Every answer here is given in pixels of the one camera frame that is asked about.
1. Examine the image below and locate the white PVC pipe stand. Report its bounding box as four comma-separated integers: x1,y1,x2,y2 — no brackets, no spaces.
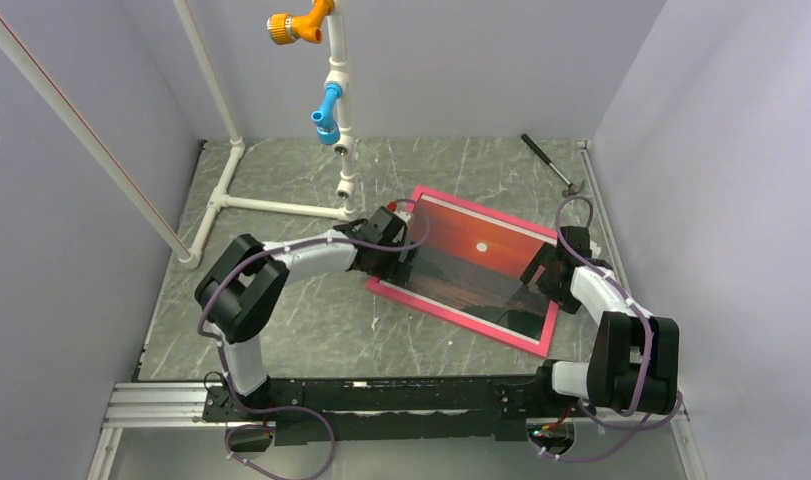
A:
0,0,361,270

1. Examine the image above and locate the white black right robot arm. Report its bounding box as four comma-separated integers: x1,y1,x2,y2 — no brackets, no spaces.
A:
520,226,680,415

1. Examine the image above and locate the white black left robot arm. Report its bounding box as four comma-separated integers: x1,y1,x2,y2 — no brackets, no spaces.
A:
194,201,419,420

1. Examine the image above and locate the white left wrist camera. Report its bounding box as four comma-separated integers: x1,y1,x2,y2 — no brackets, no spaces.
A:
387,202,414,224

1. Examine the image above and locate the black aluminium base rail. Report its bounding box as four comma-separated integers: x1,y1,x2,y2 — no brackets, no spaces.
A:
86,374,701,480

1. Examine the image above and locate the sunset photo print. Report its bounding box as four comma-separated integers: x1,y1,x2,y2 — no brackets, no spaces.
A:
378,194,557,344

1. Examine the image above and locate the orange pipe nozzle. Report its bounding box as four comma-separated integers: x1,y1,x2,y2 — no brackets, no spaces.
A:
266,0,336,45

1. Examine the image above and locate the blue pipe nozzle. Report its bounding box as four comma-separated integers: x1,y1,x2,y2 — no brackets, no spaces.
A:
311,83,343,146

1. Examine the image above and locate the pink picture frame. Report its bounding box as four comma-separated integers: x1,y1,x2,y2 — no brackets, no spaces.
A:
366,185,561,359

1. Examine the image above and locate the small black-handled hammer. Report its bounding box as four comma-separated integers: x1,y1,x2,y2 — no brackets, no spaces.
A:
520,133,585,198

